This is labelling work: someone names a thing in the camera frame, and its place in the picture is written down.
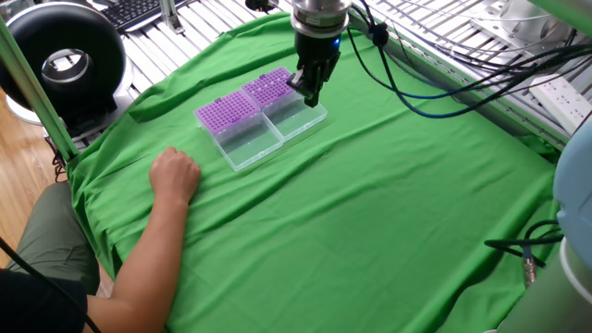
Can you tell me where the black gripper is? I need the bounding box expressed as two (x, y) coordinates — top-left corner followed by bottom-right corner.
(286, 31), (342, 108)

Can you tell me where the clear tip box holding tips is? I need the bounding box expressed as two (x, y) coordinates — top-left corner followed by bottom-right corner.
(240, 66), (328, 143)

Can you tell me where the clear tip box purple rack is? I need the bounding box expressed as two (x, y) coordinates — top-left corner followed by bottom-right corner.
(192, 89), (286, 173)

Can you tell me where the person's bare forearm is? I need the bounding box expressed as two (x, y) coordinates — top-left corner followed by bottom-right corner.
(85, 189), (191, 333)

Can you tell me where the person's bare hand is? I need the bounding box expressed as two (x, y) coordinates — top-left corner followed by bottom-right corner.
(147, 146), (203, 207)

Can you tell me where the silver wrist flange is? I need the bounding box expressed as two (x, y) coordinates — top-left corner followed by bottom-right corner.
(290, 0), (353, 39)

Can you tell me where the green table cloth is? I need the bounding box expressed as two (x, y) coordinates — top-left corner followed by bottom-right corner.
(66, 11), (573, 333)

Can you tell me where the small metal stand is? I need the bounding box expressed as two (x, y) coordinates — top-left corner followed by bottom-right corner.
(158, 0), (186, 36)

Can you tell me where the black computer keyboard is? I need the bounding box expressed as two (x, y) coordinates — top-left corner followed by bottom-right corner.
(99, 0), (186, 32)

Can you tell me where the white power strip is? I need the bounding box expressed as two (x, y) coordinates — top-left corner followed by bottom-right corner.
(528, 73), (592, 135)

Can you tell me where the olive trousers leg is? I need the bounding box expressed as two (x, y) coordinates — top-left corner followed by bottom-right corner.
(4, 180), (102, 297)

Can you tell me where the black shirt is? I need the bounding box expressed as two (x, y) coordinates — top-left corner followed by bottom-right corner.
(0, 265), (89, 333)

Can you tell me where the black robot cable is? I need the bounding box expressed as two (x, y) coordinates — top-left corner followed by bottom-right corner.
(369, 27), (592, 120)
(346, 0), (592, 120)

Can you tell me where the black ring light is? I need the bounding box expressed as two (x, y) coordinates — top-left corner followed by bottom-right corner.
(0, 2), (135, 140)

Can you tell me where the looped black arm cable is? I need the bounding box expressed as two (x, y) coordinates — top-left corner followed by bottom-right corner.
(484, 219), (565, 260)

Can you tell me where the green wrapped frame post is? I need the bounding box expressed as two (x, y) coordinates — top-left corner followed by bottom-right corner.
(0, 16), (80, 163)

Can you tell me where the metal cable plug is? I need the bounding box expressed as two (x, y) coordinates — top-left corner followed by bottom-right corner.
(522, 247), (537, 289)

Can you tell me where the thin black cable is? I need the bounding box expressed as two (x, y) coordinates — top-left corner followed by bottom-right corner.
(0, 235), (103, 333)

